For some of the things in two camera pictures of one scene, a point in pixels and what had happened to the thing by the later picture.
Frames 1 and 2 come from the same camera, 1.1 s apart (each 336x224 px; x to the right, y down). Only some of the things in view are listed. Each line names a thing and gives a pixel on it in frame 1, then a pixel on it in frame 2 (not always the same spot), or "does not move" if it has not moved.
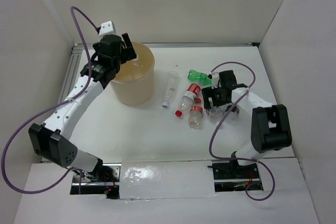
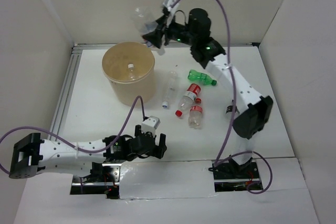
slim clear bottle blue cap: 172,76 does not move
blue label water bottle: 220,109 -> 144,21
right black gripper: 208,92 -> 155,37
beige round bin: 133,85 does not move
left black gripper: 128,53 -> 159,150
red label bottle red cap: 187,102 does not move
